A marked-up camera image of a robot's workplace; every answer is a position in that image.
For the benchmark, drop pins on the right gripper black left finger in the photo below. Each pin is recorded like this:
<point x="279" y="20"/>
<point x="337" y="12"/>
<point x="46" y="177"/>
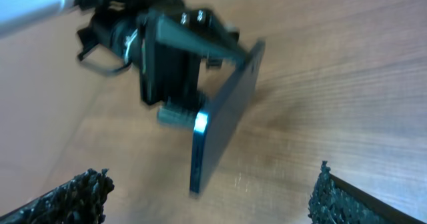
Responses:
<point x="80" y="200"/>

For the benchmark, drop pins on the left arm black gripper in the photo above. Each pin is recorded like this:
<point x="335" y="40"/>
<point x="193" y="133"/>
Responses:
<point x="169" y="46"/>

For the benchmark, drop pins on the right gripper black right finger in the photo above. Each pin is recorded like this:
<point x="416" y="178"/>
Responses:
<point x="335" y="201"/>

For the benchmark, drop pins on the blue Samsung Galaxy smartphone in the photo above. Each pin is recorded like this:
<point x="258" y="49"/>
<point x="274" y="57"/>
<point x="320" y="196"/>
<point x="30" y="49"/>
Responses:
<point x="216" y="122"/>

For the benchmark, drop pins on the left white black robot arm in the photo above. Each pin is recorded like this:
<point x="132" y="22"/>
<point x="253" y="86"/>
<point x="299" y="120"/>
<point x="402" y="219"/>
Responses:
<point x="109" y="28"/>

